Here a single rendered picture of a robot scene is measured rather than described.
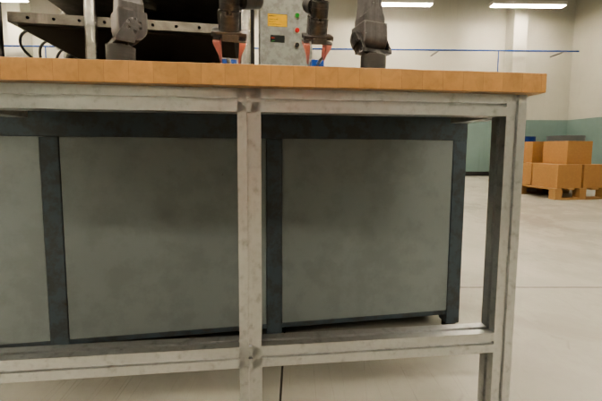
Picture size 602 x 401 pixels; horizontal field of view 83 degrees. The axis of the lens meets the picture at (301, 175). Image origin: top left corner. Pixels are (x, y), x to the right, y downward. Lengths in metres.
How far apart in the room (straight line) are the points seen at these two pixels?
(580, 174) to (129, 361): 5.33
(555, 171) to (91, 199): 5.03
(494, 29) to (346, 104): 8.75
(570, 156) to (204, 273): 5.04
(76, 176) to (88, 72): 0.50
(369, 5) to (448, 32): 7.99
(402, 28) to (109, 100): 8.10
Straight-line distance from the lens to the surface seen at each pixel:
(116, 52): 0.90
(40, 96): 0.79
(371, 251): 1.19
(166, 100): 0.70
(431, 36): 8.74
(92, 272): 1.21
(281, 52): 2.03
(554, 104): 9.87
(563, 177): 5.38
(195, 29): 2.00
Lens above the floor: 0.65
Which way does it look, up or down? 5 degrees down
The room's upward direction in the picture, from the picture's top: straight up
